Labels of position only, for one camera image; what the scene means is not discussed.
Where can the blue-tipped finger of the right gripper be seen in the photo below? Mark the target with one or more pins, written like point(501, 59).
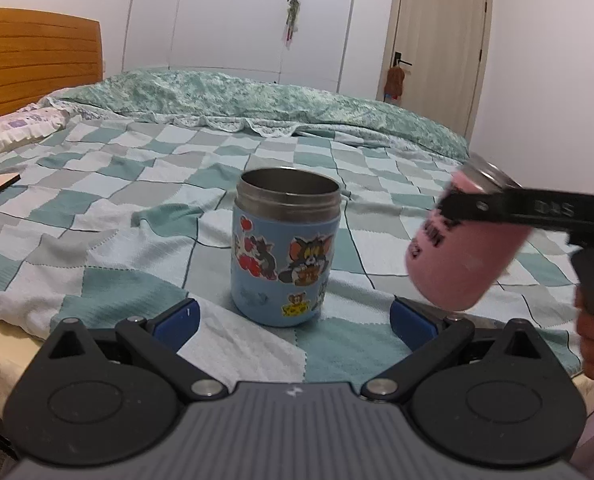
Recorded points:
point(543, 209)

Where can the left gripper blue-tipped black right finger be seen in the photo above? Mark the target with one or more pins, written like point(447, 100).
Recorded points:
point(436, 340)

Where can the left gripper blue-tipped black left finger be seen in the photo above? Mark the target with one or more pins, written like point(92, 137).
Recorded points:
point(154, 345)

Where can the pink steel cup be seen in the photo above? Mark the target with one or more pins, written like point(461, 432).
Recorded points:
point(453, 263)

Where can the blue cartoon sticker cup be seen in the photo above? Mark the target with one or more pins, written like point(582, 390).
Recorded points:
point(284, 225)

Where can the beige room door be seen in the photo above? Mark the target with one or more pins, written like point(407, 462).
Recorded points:
point(443, 46)

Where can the person's right hand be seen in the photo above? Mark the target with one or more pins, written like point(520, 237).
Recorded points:
point(585, 330)

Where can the green checkered blanket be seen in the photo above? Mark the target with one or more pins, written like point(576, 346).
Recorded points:
point(111, 219)

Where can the brown toy on door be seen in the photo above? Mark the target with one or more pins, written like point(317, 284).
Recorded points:
point(393, 87)

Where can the white purple patterned pillow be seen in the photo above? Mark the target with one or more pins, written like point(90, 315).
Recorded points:
point(32, 123)

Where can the green floral quilt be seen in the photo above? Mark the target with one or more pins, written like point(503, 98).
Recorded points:
point(231, 104)

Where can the orange wooden headboard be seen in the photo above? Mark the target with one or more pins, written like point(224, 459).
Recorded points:
point(41, 52)

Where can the white wardrobe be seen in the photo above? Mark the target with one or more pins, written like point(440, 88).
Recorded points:
point(338, 45)

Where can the hanging ornament on wardrobe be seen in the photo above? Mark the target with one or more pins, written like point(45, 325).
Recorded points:
point(292, 14)

